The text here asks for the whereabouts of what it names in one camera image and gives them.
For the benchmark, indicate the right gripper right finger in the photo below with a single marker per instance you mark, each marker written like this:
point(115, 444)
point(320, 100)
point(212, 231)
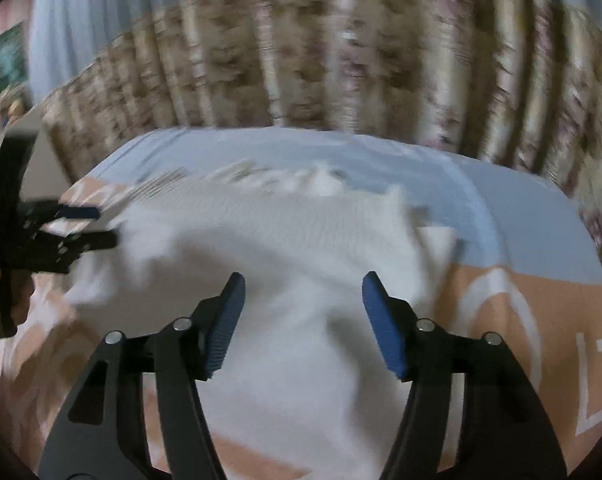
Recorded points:
point(505, 432)

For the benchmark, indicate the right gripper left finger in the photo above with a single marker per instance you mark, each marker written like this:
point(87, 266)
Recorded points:
point(100, 431)

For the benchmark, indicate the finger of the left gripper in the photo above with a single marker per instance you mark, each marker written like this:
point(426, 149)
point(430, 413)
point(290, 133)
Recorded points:
point(76, 212)
point(73, 245)

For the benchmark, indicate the white knit sweater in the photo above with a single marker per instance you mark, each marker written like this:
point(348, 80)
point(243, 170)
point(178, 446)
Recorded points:
point(303, 385)

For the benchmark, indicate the blue and orange bedsheet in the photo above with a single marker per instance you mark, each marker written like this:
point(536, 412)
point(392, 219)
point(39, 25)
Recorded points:
point(524, 266)

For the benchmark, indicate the floral curtain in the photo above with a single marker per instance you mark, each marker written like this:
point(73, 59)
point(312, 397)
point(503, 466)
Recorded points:
point(517, 83)

